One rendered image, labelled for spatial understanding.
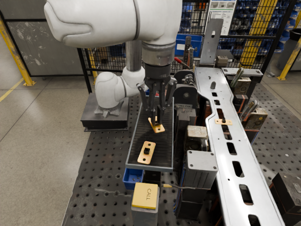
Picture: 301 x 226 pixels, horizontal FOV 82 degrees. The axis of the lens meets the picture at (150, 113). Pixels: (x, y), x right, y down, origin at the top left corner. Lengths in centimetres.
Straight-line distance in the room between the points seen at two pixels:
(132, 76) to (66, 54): 228
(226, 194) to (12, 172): 208
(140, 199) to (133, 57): 84
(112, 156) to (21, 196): 118
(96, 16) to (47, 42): 300
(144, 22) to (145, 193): 40
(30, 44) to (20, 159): 185
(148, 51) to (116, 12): 13
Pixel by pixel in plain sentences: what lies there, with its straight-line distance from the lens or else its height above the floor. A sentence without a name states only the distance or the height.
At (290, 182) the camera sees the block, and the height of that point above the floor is 103.
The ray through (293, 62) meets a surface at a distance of 415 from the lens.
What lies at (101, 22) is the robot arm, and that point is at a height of 153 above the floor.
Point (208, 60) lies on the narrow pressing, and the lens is 158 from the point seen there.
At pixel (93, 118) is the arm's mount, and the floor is 81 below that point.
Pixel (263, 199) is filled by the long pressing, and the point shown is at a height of 100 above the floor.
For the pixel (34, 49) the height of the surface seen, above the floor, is 63.
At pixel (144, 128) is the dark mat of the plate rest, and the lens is 63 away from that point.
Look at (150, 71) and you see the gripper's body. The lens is 49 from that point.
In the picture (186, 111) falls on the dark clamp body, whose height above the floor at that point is 108.
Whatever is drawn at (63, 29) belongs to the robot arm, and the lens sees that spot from 39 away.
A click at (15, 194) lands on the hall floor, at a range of 217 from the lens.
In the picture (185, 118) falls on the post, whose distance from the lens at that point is 78.
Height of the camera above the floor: 160
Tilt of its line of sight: 39 degrees down
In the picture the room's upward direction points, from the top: straight up
